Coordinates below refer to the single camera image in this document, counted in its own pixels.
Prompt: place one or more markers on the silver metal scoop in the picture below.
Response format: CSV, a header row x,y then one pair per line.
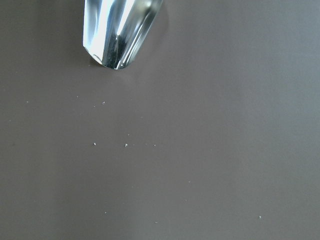
x,y
115,30

